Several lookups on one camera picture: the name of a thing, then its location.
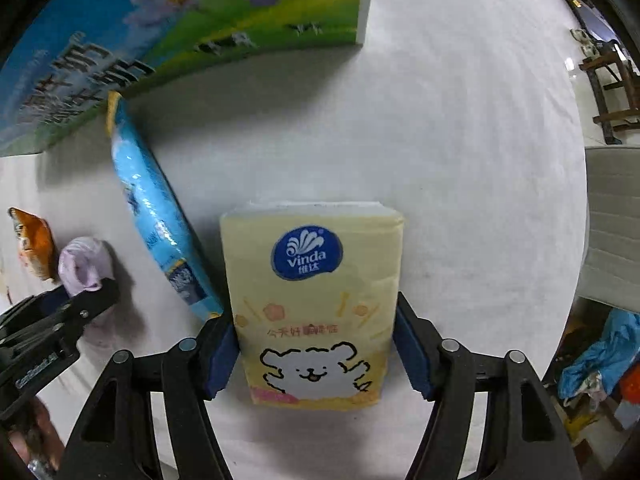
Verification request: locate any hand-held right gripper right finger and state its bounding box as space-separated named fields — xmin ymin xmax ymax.
xmin=392 ymin=291 xmax=584 ymax=480

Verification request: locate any blue cloth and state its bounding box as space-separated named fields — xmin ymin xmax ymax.
xmin=558 ymin=308 xmax=640 ymax=406

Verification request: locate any lilac cloth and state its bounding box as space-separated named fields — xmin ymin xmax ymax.
xmin=58 ymin=237 xmax=117 ymax=298

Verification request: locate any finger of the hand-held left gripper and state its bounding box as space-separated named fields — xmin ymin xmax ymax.
xmin=10 ymin=278 xmax=121 ymax=361

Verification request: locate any dark wooden chair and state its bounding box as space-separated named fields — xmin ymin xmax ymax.
xmin=579 ymin=39 xmax=640 ymax=144

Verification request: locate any person's left hand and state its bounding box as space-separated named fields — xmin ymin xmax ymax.
xmin=10 ymin=396 xmax=66 ymax=476

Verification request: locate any blue tissue pack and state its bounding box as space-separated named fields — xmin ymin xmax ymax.
xmin=106 ymin=91 xmax=225 ymax=322

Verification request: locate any yellow tissue pack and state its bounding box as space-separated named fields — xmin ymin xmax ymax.
xmin=220 ymin=201 xmax=405 ymax=411

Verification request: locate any flower printed carton box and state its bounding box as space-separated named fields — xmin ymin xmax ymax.
xmin=0 ymin=0 xmax=377 ymax=158

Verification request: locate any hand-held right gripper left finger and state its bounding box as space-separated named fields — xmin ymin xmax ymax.
xmin=56 ymin=314 xmax=240 ymax=480

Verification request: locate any orange snack packet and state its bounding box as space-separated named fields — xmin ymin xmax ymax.
xmin=7 ymin=207 xmax=57 ymax=282

